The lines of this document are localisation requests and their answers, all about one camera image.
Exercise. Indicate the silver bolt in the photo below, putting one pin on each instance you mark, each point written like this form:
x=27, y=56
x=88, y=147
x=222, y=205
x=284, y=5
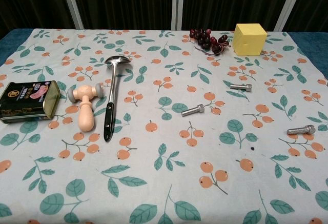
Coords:
x=299, y=130
x=241, y=86
x=192, y=110

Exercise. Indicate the dark curtain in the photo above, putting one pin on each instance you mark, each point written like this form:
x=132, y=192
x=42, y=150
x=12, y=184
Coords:
x=123, y=1

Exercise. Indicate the yellow cube block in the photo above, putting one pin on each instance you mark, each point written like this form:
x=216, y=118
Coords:
x=248, y=40

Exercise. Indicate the peach toy hammer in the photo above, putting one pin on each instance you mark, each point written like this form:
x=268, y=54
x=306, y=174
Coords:
x=85, y=106

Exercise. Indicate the floral fruit print tablecloth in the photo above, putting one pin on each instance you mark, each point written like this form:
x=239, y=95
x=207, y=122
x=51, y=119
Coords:
x=164, y=172

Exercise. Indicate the blue table cover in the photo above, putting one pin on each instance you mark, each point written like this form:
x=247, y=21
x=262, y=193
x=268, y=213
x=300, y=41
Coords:
x=11, y=42

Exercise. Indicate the dark red grape bunch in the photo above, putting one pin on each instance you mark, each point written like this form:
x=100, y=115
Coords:
x=205, y=40

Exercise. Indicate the black gold luncheon meat can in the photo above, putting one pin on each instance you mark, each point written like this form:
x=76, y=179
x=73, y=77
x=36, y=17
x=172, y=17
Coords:
x=24, y=101

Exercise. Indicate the white frame post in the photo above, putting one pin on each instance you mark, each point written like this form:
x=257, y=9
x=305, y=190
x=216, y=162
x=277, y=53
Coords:
x=71, y=2
x=177, y=3
x=289, y=3

